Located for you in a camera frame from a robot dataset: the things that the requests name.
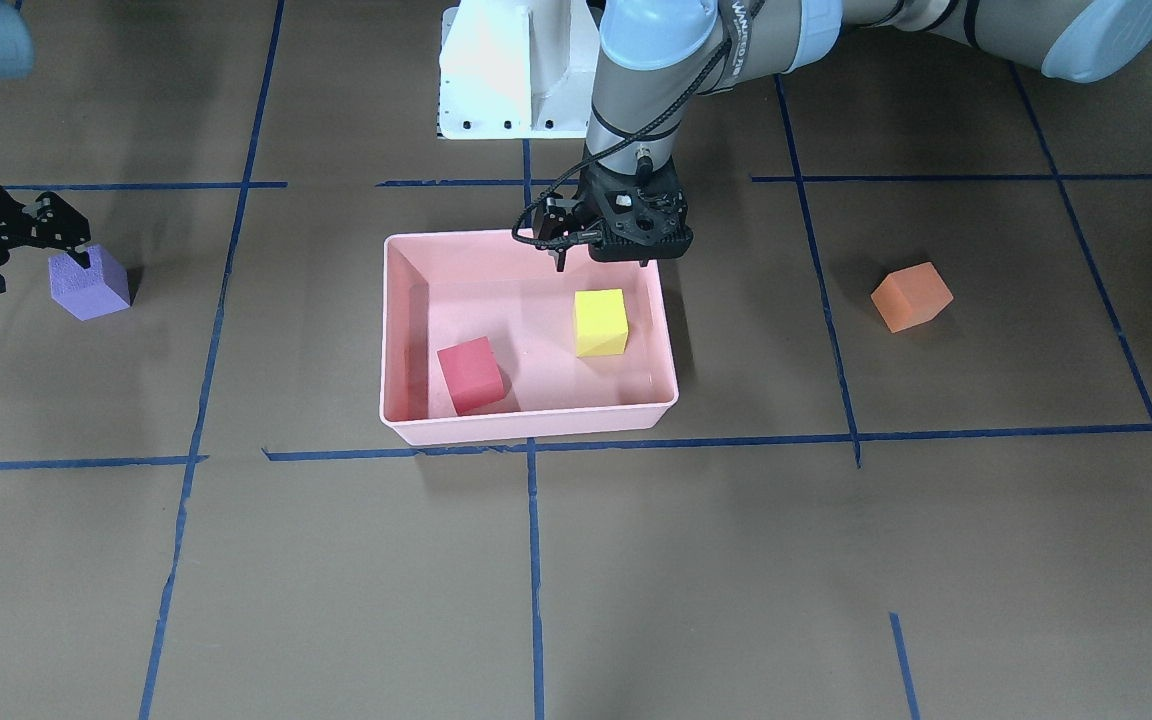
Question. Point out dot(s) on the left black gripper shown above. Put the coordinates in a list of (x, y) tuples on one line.
[(591, 199)]

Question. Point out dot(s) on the purple foam block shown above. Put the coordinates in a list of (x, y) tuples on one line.
[(86, 292)]

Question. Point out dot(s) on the yellow foam block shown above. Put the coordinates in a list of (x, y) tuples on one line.
[(600, 322)]

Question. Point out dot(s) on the pink foam block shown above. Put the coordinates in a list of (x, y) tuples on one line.
[(471, 374)]

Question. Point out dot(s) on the orange foam block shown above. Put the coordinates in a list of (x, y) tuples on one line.
[(911, 296)]

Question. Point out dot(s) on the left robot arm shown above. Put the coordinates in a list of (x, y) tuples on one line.
[(655, 57)]

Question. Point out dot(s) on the pink plastic bin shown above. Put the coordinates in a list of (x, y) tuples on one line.
[(443, 289)]

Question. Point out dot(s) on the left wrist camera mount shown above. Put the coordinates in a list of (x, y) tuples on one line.
[(638, 226)]

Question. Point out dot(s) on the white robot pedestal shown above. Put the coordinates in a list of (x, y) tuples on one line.
[(517, 69)]

